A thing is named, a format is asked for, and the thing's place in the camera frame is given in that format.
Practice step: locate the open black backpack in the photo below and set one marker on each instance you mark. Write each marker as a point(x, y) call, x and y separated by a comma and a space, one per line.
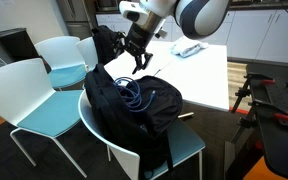
point(157, 103)

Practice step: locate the white kitchen cabinets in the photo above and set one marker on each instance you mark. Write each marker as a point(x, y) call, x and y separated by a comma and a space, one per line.
point(260, 36)

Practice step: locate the white cloth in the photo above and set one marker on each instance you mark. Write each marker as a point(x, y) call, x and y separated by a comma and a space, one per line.
point(187, 46)

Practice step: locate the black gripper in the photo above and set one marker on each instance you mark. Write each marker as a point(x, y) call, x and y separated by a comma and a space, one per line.
point(139, 40)

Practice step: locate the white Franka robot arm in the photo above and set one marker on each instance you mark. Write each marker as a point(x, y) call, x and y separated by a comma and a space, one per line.
point(197, 13)

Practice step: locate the silver metal bar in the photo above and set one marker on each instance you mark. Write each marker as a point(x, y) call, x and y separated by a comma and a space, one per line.
point(185, 115)

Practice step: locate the white chair teal seat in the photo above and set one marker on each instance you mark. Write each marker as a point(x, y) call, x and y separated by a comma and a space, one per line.
point(34, 100)
point(62, 56)
point(184, 140)
point(89, 53)

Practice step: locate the dark microwave oven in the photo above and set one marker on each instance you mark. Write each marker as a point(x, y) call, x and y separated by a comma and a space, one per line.
point(107, 4)

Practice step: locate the black trash bin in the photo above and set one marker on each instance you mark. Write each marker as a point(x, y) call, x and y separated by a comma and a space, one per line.
point(15, 45)

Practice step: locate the closed black backpack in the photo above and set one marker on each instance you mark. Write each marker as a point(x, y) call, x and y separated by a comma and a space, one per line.
point(105, 43)

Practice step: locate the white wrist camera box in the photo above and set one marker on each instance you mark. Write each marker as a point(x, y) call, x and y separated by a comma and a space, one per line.
point(161, 33)

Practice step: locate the stainless steel refrigerator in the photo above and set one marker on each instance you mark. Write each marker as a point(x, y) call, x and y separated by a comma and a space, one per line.
point(74, 13)

